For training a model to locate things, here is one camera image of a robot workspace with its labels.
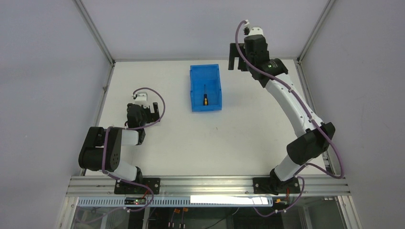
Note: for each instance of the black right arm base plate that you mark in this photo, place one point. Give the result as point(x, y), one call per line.
point(268, 185)

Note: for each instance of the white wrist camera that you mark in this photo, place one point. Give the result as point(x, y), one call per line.
point(250, 30)
point(140, 98)

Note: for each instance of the black yellow screwdriver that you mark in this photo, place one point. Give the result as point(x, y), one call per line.
point(205, 97)

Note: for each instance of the left aluminium frame post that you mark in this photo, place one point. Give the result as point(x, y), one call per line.
point(84, 13)

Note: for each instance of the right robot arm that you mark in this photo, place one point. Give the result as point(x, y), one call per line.
point(312, 133)

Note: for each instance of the blue plastic bin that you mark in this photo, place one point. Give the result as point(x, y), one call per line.
point(209, 75)

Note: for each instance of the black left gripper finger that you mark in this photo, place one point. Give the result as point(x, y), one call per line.
point(148, 116)
point(155, 115)

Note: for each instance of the aluminium front rail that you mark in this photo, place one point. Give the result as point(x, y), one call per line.
point(185, 186)

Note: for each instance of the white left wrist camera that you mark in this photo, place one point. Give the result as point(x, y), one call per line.
point(140, 98)

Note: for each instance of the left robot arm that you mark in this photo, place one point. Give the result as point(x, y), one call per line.
point(101, 150)

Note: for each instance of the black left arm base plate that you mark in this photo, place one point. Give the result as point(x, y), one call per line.
point(124, 188)

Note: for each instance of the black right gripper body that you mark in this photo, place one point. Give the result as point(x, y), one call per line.
point(239, 63)

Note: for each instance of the slotted cable duct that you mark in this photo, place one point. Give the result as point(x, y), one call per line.
point(191, 201)

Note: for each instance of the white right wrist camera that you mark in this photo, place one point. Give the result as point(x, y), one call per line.
point(250, 30)

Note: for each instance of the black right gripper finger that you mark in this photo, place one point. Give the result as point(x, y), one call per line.
point(242, 65)
point(233, 53)

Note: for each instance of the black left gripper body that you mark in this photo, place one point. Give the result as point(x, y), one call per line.
point(151, 114)

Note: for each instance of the aluminium enclosure frame post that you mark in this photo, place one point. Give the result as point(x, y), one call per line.
point(300, 60)

